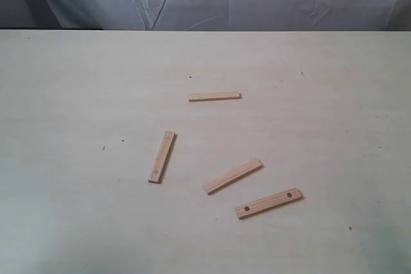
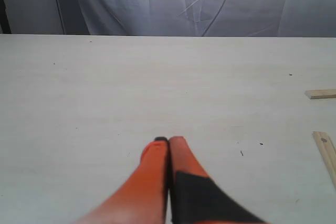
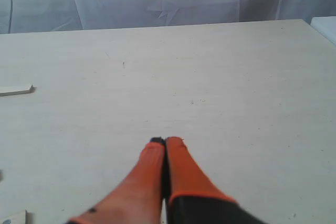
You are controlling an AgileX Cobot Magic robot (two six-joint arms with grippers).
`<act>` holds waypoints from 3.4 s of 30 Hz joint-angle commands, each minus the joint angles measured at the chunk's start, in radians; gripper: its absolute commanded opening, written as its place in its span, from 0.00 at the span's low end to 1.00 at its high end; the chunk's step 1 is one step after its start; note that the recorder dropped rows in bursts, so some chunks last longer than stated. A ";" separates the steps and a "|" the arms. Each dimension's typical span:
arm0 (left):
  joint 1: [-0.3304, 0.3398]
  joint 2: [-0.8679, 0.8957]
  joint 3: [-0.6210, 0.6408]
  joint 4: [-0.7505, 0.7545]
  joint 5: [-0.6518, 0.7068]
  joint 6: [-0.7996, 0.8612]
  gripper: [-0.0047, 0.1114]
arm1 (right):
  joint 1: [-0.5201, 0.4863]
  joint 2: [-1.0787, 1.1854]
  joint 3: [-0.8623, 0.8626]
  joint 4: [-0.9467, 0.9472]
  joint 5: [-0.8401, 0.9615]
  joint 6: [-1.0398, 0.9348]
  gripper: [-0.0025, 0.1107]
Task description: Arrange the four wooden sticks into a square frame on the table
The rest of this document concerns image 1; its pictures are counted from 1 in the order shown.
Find wooden stick with screws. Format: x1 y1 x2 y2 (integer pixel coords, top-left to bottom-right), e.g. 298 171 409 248
148 131 176 184

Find wooden stick with holes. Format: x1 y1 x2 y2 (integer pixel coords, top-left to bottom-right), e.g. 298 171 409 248
234 188 304 219

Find plain wooden stick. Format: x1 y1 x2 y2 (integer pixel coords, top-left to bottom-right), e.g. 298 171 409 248
202 158 263 195

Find horizontal wooden stick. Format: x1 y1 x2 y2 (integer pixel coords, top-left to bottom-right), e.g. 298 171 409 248
188 91 241 102

